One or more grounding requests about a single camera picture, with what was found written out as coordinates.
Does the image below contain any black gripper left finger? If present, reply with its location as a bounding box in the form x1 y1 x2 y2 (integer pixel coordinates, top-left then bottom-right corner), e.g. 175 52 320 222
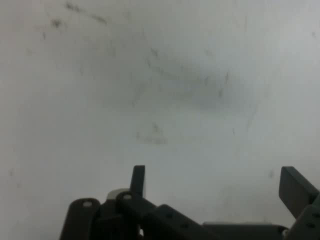
59 164 216 240

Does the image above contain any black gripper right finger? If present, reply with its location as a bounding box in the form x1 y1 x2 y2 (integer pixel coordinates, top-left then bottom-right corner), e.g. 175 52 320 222
278 165 320 240

